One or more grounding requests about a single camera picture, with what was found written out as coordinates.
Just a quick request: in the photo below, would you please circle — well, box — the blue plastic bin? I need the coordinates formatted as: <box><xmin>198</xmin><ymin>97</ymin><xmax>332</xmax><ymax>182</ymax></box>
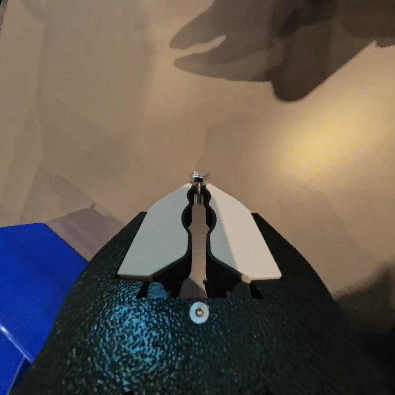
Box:
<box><xmin>0</xmin><ymin>223</ymin><xmax>89</xmax><ymax>395</ymax></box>

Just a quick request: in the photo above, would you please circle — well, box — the silver hex bolt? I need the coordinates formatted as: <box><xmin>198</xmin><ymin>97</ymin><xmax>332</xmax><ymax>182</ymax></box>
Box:
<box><xmin>189</xmin><ymin>169</ymin><xmax>211</xmax><ymax>206</ymax></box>

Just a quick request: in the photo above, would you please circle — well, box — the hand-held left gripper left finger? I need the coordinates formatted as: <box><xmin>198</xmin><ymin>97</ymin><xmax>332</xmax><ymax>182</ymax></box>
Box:
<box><xmin>117</xmin><ymin>184</ymin><xmax>194</xmax><ymax>298</ymax></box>

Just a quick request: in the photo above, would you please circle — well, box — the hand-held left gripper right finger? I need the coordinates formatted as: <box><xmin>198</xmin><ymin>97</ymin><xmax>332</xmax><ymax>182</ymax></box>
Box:
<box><xmin>205</xmin><ymin>184</ymin><xmax>282</xmax><ymax>298</ymax></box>

